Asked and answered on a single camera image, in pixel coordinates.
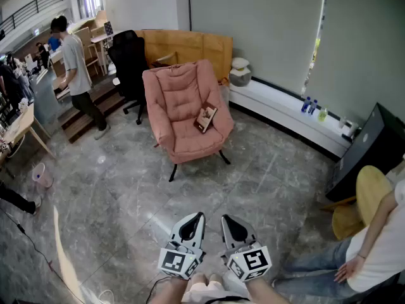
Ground small white container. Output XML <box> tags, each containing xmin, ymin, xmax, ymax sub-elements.
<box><xmin>343</xmin><ymin>122</ymin><xmax>360</xmax><ymax>138</ymax></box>

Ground pink padded armchair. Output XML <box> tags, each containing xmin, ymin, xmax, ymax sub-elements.
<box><xmin>142</xmin><ymin>58</ymin><xmax>235</xmax><ymax>183</ymax></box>

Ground black neck strap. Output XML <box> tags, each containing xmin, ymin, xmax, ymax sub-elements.
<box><xmin>204</xmin><ymin>295</ymin><xmax>251</xmax><ymax>304</ymax></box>

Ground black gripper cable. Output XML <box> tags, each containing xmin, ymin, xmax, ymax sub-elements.
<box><xmin>148</xmin><ymin>275</ymin><xmax>173</xmax><ymax>304</ymax></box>

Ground person's right forearm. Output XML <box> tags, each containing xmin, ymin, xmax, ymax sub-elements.
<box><xmin>243</xmin><ymin>277</ymin><xmax>291</xmax><ymax>304</ymax></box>

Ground yellow round wooden chair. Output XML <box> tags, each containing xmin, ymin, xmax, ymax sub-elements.
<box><xmin>320</xmin><ymin>165</ymin><xmax>395</xmax><ymax>241</ymax></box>

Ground grey roller blind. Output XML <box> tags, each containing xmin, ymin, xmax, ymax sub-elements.
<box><xmin>305</xmin><ymin>0</ymin><xmax>405</xmax><ymax>131</ymax></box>
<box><xmin>189</xmin><ymin>0</ymin><xmax>327</xmax><ymax>96</ymax></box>

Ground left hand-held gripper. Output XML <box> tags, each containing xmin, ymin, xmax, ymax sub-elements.
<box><xmin>157</xmin><ymin>212</ymin><xmax>206</xmax><ymax>281</ymax></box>

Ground dark wooden steps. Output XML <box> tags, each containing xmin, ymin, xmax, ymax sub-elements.
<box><xmin>56</xmin><ymin>79</ymin><xmax>127</xmax><ymax>144</ymax></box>

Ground pink waste bin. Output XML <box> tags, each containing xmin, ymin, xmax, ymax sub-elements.
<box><xmin>31</xmin><ymin>162</ymin><xmax>54</xmax><ymax>189</ymax></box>

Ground brown picture-cover book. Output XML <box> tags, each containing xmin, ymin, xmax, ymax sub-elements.
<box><xmin>193</xmin><ymin>101</ymin><xmax>218</xmax><ymax>134</ymax></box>

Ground light wooden side table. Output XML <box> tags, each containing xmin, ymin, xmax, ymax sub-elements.
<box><xmin>90</xmin><ymin>30</ymin><xmax>124</xmax><ymax>75</ymax></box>

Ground light wooden chair dark seat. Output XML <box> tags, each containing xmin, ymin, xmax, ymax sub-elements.
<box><xmin>151</xmin><ymin>51</ymin><xmax>178</xmax><ymax>69</ymax></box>

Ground black office chair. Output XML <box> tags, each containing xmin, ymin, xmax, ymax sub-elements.
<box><xmin>107</xmin><ymin>29</ymin><xmax>149</xmax><ymax>125</ymax></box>

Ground white grey plush toy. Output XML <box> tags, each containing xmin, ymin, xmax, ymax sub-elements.
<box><xmin>228</xmin><ymin>57</ymin><xmax>253</xmax><ymax>87</ymax></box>

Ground wooden board panels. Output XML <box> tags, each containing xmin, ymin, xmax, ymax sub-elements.
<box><xmin>134</xmin><ymin>29</ymin><xmax>234</xmax><ymax>84</ymax></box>

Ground black metal railing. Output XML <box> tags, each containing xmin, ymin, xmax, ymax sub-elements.
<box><xmin>0</xmin><ymin>0</ymin><xmax>65</xmax><ymax>34</ymax></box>

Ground large black display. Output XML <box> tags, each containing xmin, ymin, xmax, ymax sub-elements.
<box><xmin>325</xmin><ymin>102</ymin><xmax>405</xmax><ymax>203</ymax></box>

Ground brown cardboard box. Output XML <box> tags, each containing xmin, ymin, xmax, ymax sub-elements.
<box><xmin>68</xmin><ymin>9</ymin><xmax>108</xmax><ymax>33</ymax></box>

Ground person's pale clothing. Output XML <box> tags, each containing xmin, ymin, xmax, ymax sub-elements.
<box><xmin>182</xmin><ymin>272</ymin><xmax>254</xmax><ymax>304</ymax></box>

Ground person's left forearm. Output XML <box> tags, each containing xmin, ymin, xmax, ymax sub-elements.
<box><xmin>147</xmin><ymin>276</ymin><xmax>191</xmax><ymax>304</ymax></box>

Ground black floor cable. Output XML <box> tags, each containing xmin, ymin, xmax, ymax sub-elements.
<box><xmin>0</xmin><ymin>206</ymin><xmax>86</xmax><ymax>304</ymax></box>

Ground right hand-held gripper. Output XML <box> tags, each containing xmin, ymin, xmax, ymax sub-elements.
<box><xmin>220</xmin><ymin>214</ymin><xmax>273</xmax><ymax>283</ymax></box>

